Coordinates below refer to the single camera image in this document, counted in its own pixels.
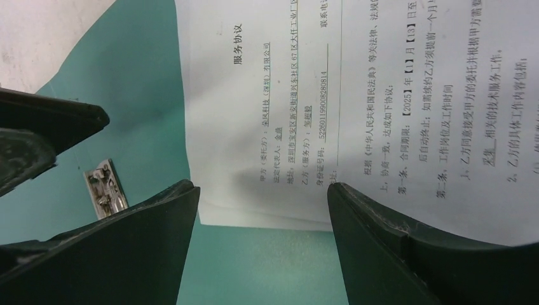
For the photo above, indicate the metal folder clip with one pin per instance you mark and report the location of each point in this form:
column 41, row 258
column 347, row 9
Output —
column 105, row 190

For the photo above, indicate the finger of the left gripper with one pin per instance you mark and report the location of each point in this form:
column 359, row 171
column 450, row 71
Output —
column 35, row 129

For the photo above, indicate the printed white paper sheet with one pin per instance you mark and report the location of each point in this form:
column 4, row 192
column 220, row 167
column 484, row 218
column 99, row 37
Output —
column 428, row 107

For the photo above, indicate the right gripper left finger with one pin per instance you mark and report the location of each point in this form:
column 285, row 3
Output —
column 135, row 256

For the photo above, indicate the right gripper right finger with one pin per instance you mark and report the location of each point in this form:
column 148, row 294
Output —
column 387, row 257

